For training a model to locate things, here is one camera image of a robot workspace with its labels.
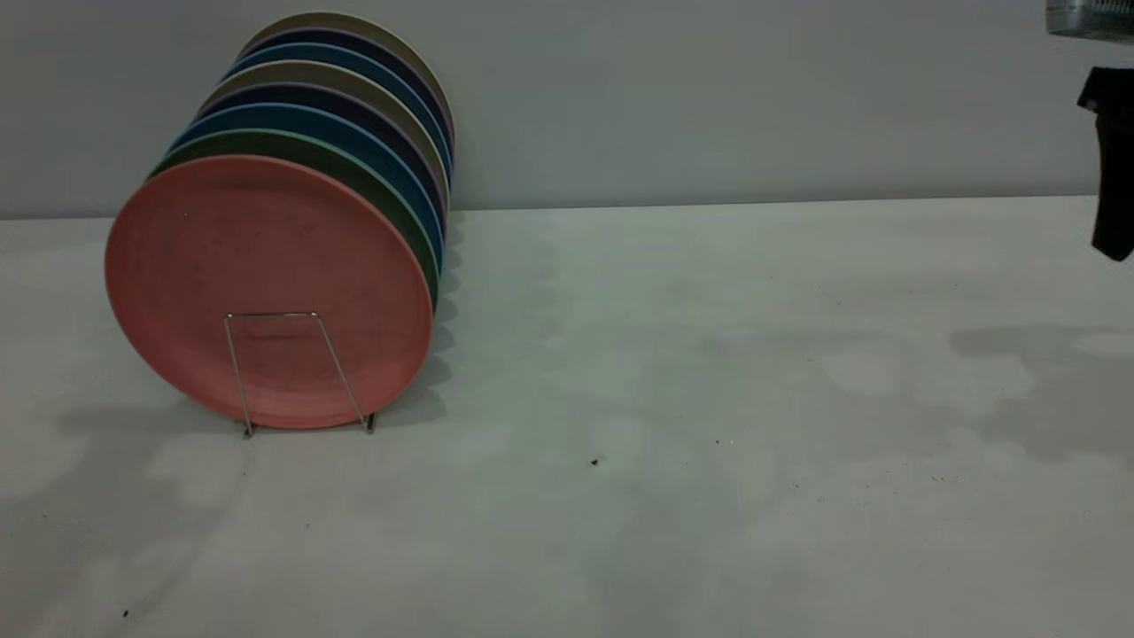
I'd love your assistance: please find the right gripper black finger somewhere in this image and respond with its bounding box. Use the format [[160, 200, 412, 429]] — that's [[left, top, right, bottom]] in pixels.
[[1076, 66, 1134, 263]]

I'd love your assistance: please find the pink round plate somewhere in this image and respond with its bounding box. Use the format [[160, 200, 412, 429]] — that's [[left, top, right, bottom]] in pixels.
[[105, 155, 435, 432]]

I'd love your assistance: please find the dark purple round plate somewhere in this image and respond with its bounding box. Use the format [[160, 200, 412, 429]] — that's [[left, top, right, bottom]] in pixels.
[[198, 82, 449, 233], [241, 28, 456, 169]]

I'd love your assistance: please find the blue round plate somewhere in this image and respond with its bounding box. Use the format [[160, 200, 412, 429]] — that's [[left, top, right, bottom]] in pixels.
[[170, 103, 447, 267], [223, 43, 454, 191]]

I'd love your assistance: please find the beige round plate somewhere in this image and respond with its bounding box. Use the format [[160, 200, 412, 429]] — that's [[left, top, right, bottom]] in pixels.
[[202, 60, 452, 214], [241, 12, 458, 147]]

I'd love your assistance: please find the green round plate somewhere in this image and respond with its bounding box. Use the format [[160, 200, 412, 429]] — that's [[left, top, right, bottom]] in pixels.
[[151, 128, 441, 313]]

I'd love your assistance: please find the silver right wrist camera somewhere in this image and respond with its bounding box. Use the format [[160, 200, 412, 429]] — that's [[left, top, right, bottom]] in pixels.
[[1045, 0, 1134, 43]]

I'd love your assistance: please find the metal wire plate rack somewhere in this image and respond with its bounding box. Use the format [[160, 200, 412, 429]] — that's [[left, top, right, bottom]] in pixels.
[[223, 311, 378, 438]]

